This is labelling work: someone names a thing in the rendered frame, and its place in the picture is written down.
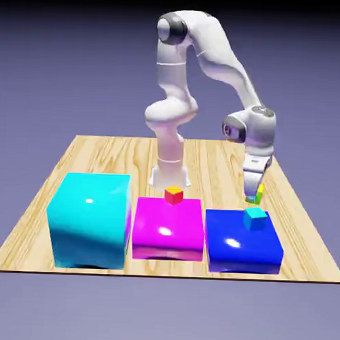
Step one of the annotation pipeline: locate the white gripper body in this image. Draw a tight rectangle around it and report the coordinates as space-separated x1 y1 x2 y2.
241 166 268 199

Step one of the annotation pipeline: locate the small green cube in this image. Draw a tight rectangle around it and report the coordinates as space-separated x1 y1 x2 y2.
245 183 266 206

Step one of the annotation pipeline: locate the small red cube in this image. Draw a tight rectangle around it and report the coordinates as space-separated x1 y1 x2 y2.
163 185 185 206

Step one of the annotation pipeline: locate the small light blue cube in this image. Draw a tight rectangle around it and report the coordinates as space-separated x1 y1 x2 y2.
242 206 269 232

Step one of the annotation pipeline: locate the large magenta box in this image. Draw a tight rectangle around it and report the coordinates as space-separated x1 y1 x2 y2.
130 195 207 262

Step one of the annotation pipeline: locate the large cyan box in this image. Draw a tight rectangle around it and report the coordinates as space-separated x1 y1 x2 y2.
44 170 132 271

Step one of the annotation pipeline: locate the large blue box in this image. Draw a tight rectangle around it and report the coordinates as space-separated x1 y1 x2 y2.
203 208 286 275

